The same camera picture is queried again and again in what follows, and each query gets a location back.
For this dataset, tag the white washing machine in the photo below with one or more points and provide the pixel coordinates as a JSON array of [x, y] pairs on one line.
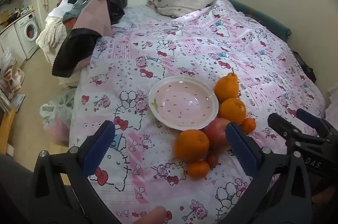
[[29, 31]]

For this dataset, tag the dark bag beside bed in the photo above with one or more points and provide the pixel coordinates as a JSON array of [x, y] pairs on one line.
[[305, 67]]

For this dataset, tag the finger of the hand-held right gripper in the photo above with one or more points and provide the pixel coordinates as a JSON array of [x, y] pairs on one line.
[[284, 131], [307, 115]]

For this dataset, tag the large orange with peel scar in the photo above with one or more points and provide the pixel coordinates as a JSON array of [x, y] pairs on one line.
[[232, 111]]

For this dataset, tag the small mandarin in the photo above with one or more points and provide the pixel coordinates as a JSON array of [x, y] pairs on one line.
[[248, 125], [198, 169]]

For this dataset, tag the wooden chair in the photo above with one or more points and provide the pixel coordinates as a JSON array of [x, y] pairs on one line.
[[8, 121]]

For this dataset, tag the person's right hand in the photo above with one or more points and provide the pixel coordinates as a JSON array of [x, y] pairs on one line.
[[324, 195]]

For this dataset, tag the large smooth orange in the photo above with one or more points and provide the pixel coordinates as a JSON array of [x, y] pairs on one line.
[[192, 146]]

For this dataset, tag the small red tomato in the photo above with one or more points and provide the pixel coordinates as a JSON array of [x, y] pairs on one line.
[[211, 159]]

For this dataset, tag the teal bed edge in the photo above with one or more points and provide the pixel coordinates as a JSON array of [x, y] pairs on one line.
[[266, 19]]

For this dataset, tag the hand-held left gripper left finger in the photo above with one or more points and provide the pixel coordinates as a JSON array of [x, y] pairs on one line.
[[101, 144]]

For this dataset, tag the pink cloth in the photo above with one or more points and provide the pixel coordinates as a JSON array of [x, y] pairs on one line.
[[92, 18]]

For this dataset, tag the pink spotted bowl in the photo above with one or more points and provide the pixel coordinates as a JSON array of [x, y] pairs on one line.
[[183, 102]]

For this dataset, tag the person's left hand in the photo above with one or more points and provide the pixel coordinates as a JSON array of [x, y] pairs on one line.
[[153, 216]]

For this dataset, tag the white ruffled cloth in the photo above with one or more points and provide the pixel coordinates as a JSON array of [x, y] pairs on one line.
[[51, 31]]

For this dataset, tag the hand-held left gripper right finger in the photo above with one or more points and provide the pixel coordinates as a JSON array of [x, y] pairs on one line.
[[240, 147]]

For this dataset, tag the necked orange with stem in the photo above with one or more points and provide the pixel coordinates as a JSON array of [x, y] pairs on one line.
[[225, 88]]

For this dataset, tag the white plastic bag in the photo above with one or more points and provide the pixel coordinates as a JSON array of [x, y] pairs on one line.
[[56, 113]]

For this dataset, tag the pink cartoon printed blanket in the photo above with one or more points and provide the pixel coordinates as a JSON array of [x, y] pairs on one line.
[[184, 49]]

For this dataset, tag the red apple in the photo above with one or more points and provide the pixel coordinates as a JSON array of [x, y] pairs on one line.
[[215, 131]]

